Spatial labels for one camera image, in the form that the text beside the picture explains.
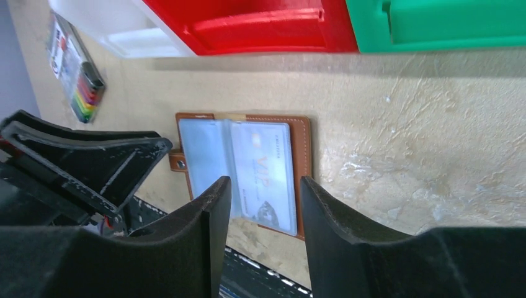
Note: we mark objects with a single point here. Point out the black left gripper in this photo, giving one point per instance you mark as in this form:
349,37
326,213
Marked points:
45,167

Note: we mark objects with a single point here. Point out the red plastic bin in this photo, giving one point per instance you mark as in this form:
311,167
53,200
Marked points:
237,27

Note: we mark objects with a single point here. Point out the pack of coloured markers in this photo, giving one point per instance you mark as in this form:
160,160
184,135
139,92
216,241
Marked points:
73,66

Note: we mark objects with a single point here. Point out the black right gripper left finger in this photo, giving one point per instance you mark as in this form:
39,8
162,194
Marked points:
179,255

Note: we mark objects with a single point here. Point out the brown leather card holder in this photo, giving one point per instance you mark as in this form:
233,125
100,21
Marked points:
206,153

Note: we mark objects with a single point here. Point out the green plastic bin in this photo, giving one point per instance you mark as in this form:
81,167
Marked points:
417,26

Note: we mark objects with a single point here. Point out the white plastic bin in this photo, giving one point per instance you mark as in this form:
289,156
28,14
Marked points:
129,29

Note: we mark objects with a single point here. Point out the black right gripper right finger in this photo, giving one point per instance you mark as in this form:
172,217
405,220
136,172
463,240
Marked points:
351,255

